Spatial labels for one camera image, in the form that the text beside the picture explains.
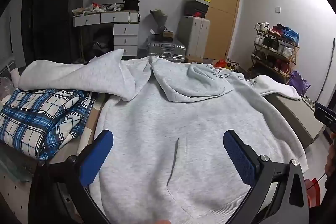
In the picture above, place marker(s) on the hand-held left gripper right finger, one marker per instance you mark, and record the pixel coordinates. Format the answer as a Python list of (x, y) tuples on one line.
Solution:
[(239, 158)]

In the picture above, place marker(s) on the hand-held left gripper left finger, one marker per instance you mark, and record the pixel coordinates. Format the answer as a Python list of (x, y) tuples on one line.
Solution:
[(97, 158)]

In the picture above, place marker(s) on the light grey hoodie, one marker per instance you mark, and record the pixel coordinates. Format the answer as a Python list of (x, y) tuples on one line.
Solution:
[(168, 113)]

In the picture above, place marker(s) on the person's right hand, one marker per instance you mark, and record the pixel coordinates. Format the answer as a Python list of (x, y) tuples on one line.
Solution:
[(331, 158)]

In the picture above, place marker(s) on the checked bedsheet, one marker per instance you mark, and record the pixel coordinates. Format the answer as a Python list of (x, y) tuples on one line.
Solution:
[(89, 124)]

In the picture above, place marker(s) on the purple bag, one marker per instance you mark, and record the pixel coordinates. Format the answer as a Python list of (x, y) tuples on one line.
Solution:
[(298, 82)]

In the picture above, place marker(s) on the blue plaid cloth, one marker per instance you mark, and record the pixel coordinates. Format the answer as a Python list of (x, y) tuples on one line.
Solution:
[(39, 113)]

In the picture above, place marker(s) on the red plastic bin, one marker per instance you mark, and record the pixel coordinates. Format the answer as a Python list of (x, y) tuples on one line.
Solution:
[(312, 192)]

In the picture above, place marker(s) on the wooden shoe rack with shoes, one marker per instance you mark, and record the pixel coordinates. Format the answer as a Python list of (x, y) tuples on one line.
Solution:
[(275, 50)]

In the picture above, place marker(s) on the red and yellow toys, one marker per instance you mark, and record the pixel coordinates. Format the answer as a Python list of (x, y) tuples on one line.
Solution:
[(224, 64)]

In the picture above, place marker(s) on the small cardboard parcel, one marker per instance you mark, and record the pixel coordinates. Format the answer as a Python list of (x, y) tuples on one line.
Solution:
[(193, 58)]

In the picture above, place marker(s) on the silver suitcase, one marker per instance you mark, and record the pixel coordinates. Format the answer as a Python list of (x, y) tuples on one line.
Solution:
[(168, 49)]

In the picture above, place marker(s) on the beige upright suitcase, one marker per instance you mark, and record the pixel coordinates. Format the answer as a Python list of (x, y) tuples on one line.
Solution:
[(193, 35)]

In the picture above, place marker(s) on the white desk with drawers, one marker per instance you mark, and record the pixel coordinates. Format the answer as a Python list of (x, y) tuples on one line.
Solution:
[(126, 29)]

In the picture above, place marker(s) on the small brown box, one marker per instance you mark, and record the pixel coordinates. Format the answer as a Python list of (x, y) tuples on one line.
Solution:
[(168, 35)]

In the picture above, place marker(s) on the black wardrobe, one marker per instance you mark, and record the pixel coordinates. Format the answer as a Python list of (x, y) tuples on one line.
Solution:
[(52, 16)]

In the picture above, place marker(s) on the pile of desk clutter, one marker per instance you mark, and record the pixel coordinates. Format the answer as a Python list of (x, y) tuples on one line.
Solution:
[(97, 8)]

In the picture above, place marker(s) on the dark wrapped bouquet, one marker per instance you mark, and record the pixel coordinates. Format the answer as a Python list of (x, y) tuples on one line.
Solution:
[(158, 19)]

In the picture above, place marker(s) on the black shoe box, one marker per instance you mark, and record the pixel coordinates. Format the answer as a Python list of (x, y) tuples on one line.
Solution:
[(195, 10)]

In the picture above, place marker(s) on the black bag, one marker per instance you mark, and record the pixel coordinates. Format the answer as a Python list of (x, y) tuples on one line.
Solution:
[(132, 1)]

